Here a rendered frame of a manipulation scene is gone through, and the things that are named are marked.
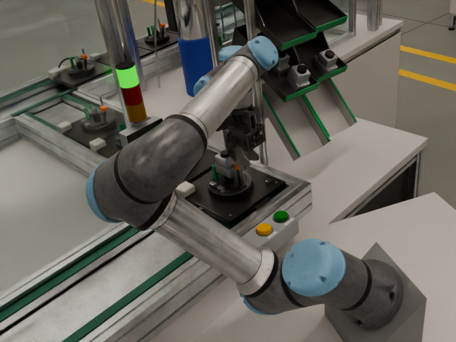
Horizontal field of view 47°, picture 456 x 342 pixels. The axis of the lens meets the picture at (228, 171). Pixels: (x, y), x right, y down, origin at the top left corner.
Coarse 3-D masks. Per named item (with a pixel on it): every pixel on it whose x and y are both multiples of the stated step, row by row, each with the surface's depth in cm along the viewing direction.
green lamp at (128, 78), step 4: (132, 68) 133; (120, 72) 133; (124, 72) 132; (128, 72) 133; (132, 72) 133; (136, 72) 136; (120, 76) 133; (124, 76) 133; (128, 76) 133; (132, 76) 134; (136, 76) 135; (120, 80) 134; (124, 80) 134; (128, 80) 134; (132, 80) 134; (136, 80) 135; (120, 84) 135; (124, 84) 134; (128, 84) 134; (132, 84) 135; (136, 84) 136
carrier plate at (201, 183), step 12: (252, 168) 168; (204, 180) 165; (252, 180) 162; (264, 180) 161; (276, 180) 161; (204, 192) 160; (252, 192) 157; (264, 192) 156; (276, 192) 158; (204, 204) 155; (216, 204) 154; (228, 204) 153; (240, 204) 153; (252, 204) 152; (216, 216) 151; (228, 216) 148; (240, 216) 149
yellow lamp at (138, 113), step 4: (136, 104) 138; (140, 104) 139; (144, 104) 140; (128, 108) 138; (132, 108) 138; (136, 108) 138; (140, 108) 139; (144, 108) 140; (128, 112) 139; (132, 112) 139; (136, 112) 139; (140, 112) 139; (144, 112) 140; (128, 116) 140; (132, 116) 139; (136, 116) 139; (140, 116) 140; (144, 116) 141; (132, 120) 140; (136, 120) 140; (140, 120) 140
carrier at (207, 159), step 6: (210, 150) 181; (204, 156) 178; (210, 156) 177; (198, 162) 175; (204, 162) 175; (210, 162) 174; (192, 168) 172; (198, 168) 172; (204, 168) 171; (210, 168) 172; (192, 174) 169; (198, 174) 169; (186, 180) 167; (192, 180) 168
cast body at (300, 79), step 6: (294, 66) 156; (300, 66) 155; (288, 72) 162; (294, 72) 155; (300, 72) 155; (306, 72) 156; (288, 78) 160; (294, 78) 156; (300, 78) 155; (306, 78) 156; (294, 84) 157; (300, 84) 157; (306, 84) 157; (294, 90) 158
